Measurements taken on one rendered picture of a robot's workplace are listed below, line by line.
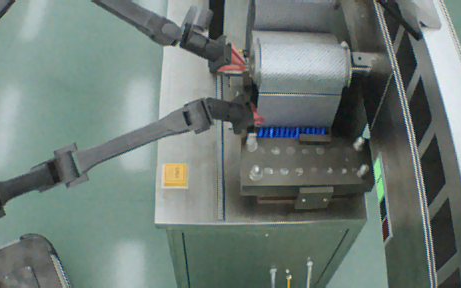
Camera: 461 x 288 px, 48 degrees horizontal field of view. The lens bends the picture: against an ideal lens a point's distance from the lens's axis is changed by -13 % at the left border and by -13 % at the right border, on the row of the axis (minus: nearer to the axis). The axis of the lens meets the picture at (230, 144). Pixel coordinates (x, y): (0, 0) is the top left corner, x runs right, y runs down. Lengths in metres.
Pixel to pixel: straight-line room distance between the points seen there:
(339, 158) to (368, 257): 1.10
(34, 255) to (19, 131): 0.89
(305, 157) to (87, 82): 1.78
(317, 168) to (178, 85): 0.59
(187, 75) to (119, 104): 1.12
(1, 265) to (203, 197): 1.15
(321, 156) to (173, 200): 0.46
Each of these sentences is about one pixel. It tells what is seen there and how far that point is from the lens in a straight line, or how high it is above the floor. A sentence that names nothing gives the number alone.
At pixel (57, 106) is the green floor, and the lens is 3.17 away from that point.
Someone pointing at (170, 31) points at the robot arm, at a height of 1.39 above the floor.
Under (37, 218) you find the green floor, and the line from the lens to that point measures 2.85.
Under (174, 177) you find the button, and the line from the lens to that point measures 1.78.
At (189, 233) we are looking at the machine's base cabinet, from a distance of 1.81.
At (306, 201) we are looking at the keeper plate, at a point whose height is 0.96.
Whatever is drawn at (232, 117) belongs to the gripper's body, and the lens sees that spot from 1.62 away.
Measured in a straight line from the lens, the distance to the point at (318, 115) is 1.72.
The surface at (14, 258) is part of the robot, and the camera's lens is 2.53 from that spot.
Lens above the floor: 2.48
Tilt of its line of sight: 58 degrees down
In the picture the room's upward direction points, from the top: 4 degrees clockwise
